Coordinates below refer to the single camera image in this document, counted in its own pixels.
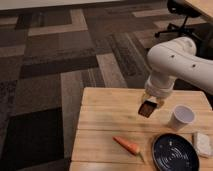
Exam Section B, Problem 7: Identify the white paper cup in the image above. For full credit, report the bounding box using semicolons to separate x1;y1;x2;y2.
168;105;195;131

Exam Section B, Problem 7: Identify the wooden desk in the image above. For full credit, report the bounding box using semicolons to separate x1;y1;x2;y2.
184;0;213;24

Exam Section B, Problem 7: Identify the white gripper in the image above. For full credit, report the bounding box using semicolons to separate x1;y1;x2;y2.
141;77;174;108

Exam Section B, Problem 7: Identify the white sponge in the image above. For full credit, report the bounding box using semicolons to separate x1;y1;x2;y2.
193;132;213;158

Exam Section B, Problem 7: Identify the orange carrot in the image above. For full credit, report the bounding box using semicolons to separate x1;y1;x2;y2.
113;136;145;161

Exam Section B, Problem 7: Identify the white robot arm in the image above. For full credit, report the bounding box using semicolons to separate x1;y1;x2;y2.
142;37;213;108

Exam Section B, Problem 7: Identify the dark blue plate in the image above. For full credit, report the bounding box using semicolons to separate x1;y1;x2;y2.
151;133;200;171

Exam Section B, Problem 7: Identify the black office chair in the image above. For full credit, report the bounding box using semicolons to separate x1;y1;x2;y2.
154;0;205;48

